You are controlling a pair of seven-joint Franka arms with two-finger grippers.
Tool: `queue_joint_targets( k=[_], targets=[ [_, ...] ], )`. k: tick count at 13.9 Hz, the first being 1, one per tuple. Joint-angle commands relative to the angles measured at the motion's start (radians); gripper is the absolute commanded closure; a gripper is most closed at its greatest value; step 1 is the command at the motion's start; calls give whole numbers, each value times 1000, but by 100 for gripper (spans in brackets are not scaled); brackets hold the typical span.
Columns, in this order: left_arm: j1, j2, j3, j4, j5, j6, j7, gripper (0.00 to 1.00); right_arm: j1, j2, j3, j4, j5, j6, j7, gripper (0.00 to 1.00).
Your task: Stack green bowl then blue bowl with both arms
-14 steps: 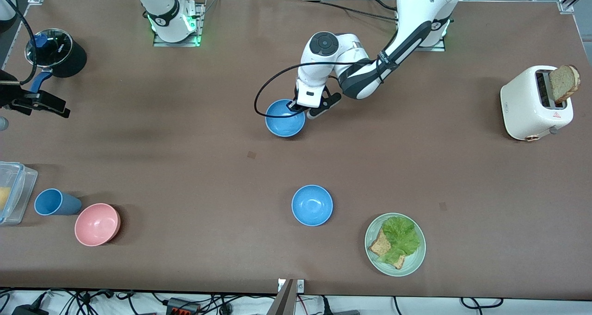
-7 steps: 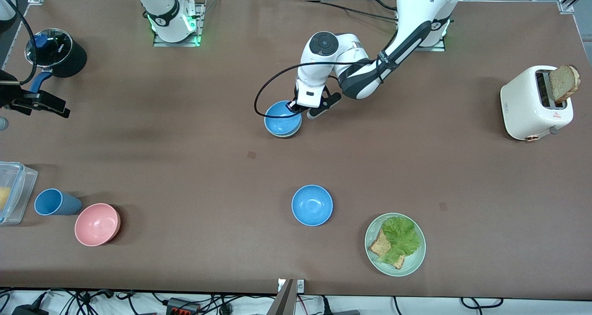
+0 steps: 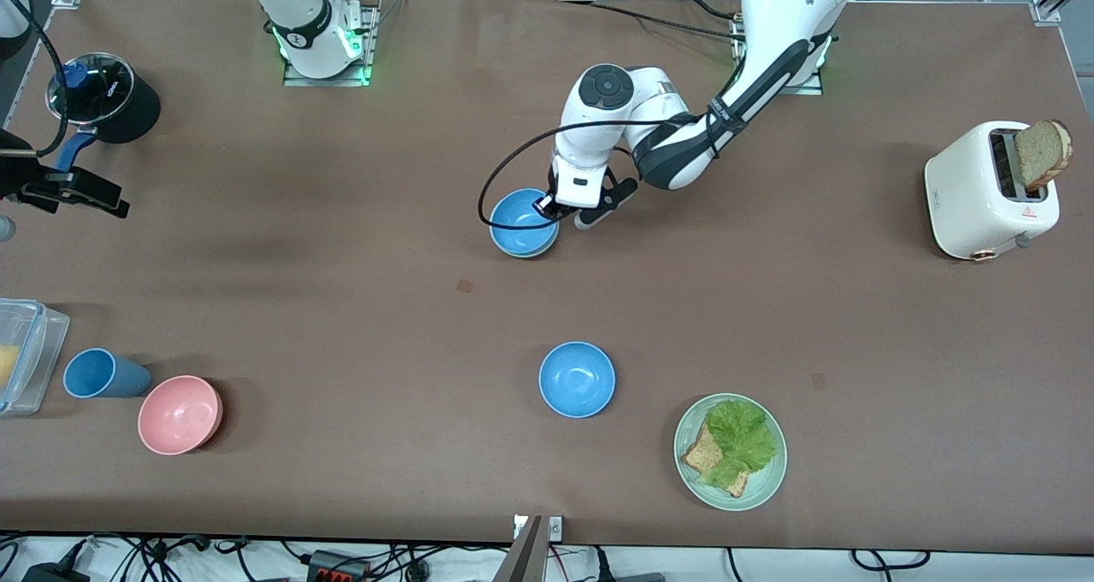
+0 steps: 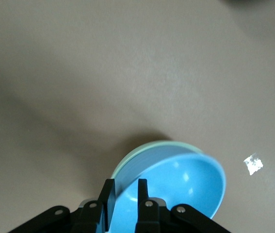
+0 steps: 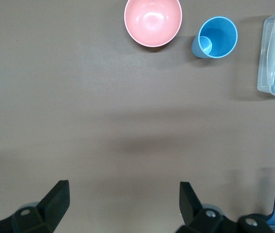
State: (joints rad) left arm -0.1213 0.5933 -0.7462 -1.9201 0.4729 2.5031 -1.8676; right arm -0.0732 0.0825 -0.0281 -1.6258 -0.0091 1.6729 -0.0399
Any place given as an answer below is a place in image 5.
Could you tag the blue plastic cup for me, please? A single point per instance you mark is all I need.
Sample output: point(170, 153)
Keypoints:
point(218, 36)

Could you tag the pink bowl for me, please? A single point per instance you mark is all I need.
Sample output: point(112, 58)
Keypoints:
point(153, 21)

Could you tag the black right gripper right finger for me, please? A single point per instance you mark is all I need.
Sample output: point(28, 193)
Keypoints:
point(189, 206)

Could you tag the clear plastic food container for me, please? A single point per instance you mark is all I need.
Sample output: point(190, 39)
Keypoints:
point(268, 60)

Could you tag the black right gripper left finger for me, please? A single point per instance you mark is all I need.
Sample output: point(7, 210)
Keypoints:
point(54, 204)

